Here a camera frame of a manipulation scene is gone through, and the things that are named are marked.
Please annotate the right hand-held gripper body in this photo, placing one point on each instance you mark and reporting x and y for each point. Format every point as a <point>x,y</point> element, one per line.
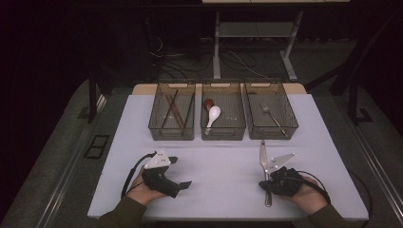
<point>285,182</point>

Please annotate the thin black metal stand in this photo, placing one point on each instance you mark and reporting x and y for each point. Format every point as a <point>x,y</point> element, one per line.
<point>92,101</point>

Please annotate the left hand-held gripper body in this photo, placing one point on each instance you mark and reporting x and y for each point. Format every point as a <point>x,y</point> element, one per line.
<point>161,183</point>

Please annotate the white table cover board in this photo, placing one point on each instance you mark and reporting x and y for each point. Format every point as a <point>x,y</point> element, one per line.
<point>221,190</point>

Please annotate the metal fork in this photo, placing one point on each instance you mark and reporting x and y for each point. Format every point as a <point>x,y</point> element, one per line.
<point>272,117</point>

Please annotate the white metal desk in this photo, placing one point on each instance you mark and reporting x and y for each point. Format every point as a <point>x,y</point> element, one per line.
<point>216,47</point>

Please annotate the brown wooden spoon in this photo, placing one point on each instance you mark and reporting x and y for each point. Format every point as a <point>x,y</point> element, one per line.
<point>208,103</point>

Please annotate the person's right hand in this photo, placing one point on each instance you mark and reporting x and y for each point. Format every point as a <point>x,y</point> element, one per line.
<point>309,198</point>

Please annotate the person's left hand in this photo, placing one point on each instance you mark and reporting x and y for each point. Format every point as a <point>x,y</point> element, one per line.
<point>142,193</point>

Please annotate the transparent brown plastic bin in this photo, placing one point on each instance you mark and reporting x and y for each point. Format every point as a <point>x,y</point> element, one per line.
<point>269,95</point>
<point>172,126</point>
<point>228,110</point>

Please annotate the metal table knife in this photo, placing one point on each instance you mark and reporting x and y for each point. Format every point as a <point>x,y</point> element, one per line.
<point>263,155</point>

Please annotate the white ceramic spoon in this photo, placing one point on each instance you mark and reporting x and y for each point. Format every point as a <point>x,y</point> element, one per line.
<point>214,112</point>

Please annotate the metal floor rail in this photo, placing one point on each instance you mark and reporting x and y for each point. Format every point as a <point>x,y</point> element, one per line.
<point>377,164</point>
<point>63,177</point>

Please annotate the large black metal stand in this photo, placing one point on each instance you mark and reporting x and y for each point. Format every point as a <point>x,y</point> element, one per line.
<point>353,101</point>

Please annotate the black floor outlet frame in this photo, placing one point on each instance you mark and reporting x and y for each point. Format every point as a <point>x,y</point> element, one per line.
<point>96,146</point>

